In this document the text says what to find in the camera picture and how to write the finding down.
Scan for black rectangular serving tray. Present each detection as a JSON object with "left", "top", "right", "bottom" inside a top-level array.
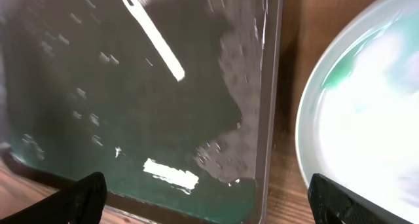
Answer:
[{"left": 1, "top": 0, "right": 283, "bottom": 223}]

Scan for white plate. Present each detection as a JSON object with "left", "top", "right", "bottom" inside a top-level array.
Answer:
[{"left": 295, "top": 0, "right": 418, "bottom": 223}]

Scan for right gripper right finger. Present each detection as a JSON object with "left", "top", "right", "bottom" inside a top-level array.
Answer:
[{"left": 308, "top": 174, "right": 410, "bottom": 224}]

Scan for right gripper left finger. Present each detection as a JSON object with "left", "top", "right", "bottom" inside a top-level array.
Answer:
[{"left": 1, "top": 172, "right": 107, "bottom": 224}]

